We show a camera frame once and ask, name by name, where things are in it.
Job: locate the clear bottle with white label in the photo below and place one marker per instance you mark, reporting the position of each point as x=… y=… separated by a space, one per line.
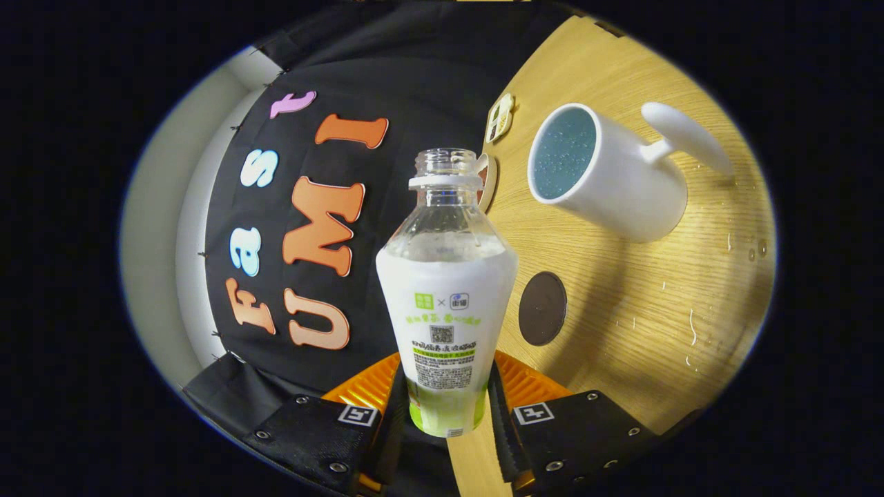
x=445 y=304

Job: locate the wooden table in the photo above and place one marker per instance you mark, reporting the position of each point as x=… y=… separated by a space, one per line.
x=621 y=297

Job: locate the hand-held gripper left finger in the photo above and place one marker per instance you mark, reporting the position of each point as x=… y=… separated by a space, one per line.
x=394 y=428

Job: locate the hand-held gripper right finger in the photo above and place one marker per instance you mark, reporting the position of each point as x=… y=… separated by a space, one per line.
x=502 y=428

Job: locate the black backdrop cloth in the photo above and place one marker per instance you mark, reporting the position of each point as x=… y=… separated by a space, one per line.
x=428 y=90

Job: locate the white round plate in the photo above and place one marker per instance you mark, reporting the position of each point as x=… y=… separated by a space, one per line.
x=490 y=183

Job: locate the dark brown round coaster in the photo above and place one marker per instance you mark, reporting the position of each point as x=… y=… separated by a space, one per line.
x=543 y=308

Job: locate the white divided dish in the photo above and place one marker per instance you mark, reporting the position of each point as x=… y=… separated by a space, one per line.
x=500 y=117

